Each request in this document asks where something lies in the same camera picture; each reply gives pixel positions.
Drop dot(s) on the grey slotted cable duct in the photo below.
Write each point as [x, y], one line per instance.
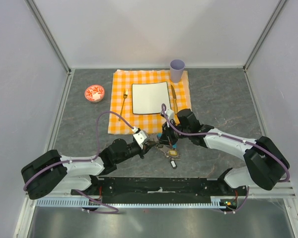
[85, 203]

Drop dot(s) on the yellow key tag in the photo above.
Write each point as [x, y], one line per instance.
[173, 153]

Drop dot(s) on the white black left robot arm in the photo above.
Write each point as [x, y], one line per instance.
[52, 171]

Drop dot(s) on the gold knife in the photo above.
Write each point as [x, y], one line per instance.
[174, 99]

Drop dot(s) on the black key tag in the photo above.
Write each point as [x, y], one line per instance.
[173, 164]

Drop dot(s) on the white square plate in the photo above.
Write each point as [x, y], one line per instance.
[148, 98]

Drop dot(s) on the lilac plastic cup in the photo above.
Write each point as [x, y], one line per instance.
[176, 70]

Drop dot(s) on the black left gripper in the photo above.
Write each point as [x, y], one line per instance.
[146, 147]

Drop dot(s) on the gold fork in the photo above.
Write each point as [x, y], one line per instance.
[125, 95]

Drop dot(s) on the red white patterned bowl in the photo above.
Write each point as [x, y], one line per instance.
[94, 93]

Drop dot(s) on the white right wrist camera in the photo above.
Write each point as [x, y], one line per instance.
[168, 114]

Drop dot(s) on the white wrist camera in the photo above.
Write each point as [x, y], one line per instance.
[168, 114]
[140, 136]

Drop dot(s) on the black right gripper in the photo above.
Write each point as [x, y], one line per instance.
[166, 138]

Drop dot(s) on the orange white checkered cloth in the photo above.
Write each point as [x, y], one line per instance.
[123, 79]

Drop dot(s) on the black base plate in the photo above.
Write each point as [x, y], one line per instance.
[160, 190]

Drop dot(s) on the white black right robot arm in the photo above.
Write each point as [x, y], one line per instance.
[265, 164]

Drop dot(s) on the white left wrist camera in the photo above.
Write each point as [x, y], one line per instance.
[140, 136]

